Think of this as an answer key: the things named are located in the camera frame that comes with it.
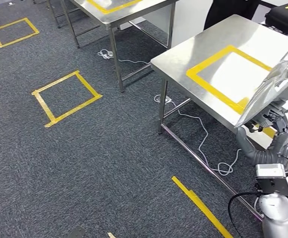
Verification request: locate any black zip case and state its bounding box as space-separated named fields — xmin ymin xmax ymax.
xmin=265 ymin=0 xmax=288 ymax=35

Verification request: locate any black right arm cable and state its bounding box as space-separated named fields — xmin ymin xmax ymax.
xmin=227 ymin=192 xmax=261 ymax=238

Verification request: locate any grey wheel hubcap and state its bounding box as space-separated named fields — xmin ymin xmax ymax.
xmin=234 ymin=34 xmax=288 ymax=128

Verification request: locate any stainless steel workbench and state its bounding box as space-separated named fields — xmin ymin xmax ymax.
xmin=150 ymin=13 xmax=288 ymax=222
xmin=46 ymin=0 xmax=179 ymax=93

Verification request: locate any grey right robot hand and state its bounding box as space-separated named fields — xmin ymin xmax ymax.
xmin=235 ymin=112 xmax=288 ymax=172

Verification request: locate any yellow floor tape marking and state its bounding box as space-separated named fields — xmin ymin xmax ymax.
xmin=171 ymin=176 xmax=234 ymax=238

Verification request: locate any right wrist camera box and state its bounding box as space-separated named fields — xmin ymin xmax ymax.
xmin=255 ymin=163 xmax=288 ymax=198

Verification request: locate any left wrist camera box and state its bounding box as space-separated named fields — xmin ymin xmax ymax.
xmin=67 ymin=225 xmax=87 ymax=238

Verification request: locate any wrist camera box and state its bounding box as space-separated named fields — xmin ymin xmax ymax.
xmin=67 ymin=225 xmax=87 ymax=238
xmin=255 ymin=163 xmax=288 ymax=198

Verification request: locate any person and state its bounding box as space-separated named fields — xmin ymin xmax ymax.
xmin=203 ymin=0 xmax=261 ymax=31

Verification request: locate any white cable with adapter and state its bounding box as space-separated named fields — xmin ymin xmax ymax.
xmin=153 ymin=94 xmax=243 ymax=177
xmin=97 ymin=49 xmax=150 ymax=65

